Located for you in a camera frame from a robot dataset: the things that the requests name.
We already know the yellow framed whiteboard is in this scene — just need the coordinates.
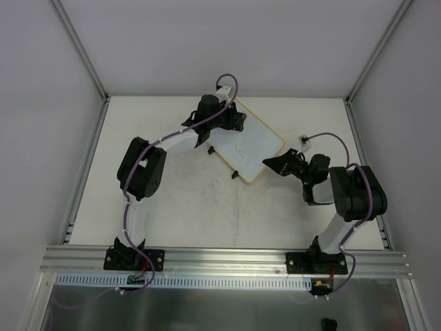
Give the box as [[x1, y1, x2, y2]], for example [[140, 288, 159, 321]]
[[207, 101, 285, 184]]

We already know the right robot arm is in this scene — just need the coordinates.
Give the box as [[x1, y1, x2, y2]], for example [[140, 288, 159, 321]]
[[263, 149, 387, 275]]

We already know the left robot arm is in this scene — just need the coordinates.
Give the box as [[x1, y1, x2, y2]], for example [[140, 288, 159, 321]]
[[111, 94, 247, 270]]

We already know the black object bottom edge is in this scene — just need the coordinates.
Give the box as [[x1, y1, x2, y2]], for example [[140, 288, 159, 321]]
[[321, 318, 338, 331]]

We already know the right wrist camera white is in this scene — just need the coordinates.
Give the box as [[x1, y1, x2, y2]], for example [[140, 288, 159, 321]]
[[298, 135, 311, 152]]

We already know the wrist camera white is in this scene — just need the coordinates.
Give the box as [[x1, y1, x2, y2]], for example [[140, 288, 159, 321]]
[[215, 86, 234, 103], [298, 135, 311, 152]]

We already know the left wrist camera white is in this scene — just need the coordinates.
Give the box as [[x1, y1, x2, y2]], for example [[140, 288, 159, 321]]
[[215, 86, 234, 103]]

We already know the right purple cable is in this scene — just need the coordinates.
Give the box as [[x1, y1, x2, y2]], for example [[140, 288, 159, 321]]
[[308, 132, 376, 300]]

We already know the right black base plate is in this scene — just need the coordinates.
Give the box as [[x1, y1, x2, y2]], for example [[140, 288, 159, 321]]
[[285, 252, 348, 275]]

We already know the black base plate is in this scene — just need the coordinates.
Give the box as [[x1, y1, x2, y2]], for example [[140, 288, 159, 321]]
[[285, 252, 348, 275], [103, 247, 165, 272]]

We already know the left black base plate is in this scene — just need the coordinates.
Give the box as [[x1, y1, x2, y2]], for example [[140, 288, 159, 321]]
[[103, 247, 165, 272]]

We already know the aluminium mounting rail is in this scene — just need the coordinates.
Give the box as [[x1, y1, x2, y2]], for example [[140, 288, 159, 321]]
[[39, 245, 413, 279]]

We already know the white slotted cable duct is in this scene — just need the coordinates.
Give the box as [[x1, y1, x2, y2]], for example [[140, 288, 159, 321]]
[[54, 272, 312, 292]]

